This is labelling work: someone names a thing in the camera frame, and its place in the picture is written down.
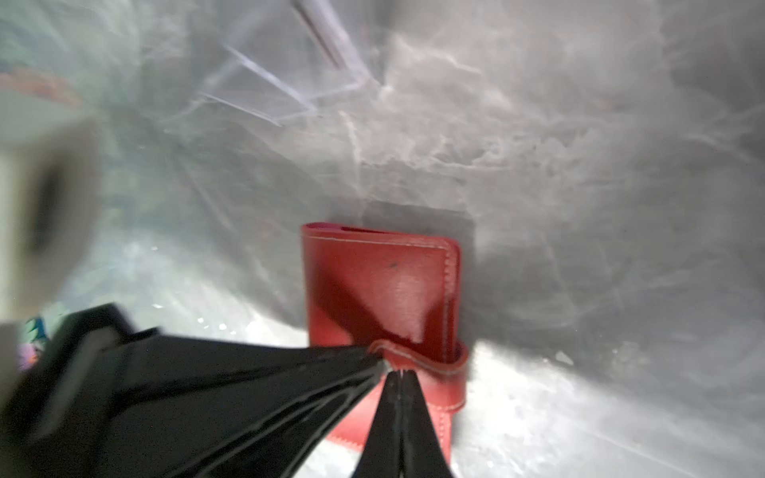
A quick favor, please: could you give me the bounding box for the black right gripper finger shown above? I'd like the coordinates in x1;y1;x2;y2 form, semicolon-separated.
353;370;452;478

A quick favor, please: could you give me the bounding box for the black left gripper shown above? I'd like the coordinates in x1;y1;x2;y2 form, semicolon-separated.
3;304;384;477

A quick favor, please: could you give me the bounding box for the red leather card holder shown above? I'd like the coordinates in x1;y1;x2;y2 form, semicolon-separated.
301;222;469;459

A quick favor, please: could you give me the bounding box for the clear acrylic card stand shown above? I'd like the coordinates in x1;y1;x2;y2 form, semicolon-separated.
200;1;383;125

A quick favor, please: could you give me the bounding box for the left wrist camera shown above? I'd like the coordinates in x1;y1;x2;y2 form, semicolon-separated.
1;90;101;384

